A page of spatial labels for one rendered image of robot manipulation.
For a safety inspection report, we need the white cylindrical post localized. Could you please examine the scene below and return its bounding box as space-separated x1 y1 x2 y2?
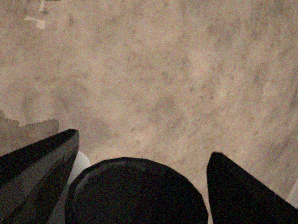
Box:
47 151 90 224

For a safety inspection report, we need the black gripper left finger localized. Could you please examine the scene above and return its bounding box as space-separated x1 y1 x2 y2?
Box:
0 129 80 224

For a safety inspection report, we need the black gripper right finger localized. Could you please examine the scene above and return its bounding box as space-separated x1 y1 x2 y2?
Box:
206 152 298 224

